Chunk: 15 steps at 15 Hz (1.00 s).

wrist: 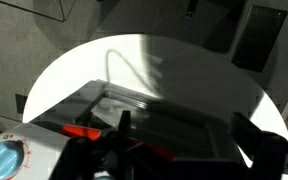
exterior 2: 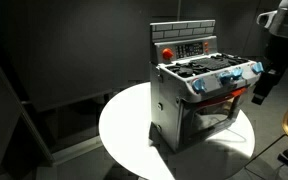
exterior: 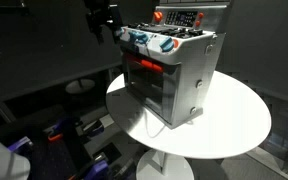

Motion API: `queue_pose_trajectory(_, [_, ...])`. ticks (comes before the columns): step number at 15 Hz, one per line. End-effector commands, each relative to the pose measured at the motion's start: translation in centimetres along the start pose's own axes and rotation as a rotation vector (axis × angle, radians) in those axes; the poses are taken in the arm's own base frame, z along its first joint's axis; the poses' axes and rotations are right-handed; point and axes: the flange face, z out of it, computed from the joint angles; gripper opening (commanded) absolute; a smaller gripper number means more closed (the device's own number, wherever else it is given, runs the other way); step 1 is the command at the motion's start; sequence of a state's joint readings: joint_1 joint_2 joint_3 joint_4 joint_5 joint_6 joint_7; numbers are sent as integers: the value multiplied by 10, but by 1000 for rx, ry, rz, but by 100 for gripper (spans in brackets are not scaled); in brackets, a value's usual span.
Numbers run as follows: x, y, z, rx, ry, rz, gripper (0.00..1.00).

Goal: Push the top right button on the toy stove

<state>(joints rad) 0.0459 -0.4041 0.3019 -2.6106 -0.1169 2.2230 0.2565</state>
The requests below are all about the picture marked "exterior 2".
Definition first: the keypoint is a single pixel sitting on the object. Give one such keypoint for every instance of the large orange round knob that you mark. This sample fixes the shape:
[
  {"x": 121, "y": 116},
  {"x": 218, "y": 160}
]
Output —
[{"x": 167, "y": 53}]

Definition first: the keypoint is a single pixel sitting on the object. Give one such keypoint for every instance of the dark leaning panel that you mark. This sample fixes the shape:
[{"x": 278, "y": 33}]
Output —
[{"x": 14, "y": 110}]

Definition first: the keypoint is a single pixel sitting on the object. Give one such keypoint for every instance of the small orange stove button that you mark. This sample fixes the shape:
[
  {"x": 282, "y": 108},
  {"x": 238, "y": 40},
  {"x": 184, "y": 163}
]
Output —
[
  {"x": 206, "y": 50},
  {"x": 206, "y": 44}
]

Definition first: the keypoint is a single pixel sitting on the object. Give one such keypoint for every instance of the grey toy stove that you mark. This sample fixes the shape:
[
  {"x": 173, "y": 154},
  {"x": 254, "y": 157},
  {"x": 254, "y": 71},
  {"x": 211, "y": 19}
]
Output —
[{"x": 170, "y": 100}]

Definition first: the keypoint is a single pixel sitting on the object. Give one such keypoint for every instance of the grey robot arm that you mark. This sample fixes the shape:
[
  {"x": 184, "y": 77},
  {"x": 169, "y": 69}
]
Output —
[{"x": 287, "y": 20}]

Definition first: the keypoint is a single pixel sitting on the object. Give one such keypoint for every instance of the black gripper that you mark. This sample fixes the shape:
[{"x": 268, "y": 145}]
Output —
[{"x": 275, "y": 73}]

